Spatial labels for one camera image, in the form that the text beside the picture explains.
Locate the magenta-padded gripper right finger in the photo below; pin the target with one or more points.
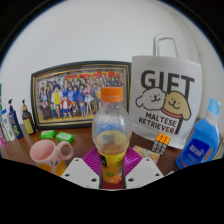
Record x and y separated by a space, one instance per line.
144 171

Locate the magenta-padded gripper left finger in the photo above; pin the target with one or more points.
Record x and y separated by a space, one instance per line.
77 171

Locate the orange juice bottle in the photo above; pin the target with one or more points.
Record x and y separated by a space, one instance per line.
111 133

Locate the small patterned packet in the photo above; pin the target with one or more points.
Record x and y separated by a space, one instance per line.
148 154

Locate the round red coaster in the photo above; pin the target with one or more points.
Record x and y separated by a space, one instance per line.
113 186

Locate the pink mug with orange prints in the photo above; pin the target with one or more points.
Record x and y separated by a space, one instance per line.
46 155

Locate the blue detergent bottle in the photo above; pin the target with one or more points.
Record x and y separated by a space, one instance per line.
196 146

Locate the dark amber pump bottle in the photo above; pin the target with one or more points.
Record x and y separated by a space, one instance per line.
28 123

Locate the white paper gift bag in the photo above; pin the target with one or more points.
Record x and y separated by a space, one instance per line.
166 100

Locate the framed group picture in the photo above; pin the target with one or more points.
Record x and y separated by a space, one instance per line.
66 96

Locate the dark blue pump bottle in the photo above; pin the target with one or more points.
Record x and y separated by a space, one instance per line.
16 125

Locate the white shampoo bottle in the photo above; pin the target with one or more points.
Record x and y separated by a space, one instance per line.
8 128

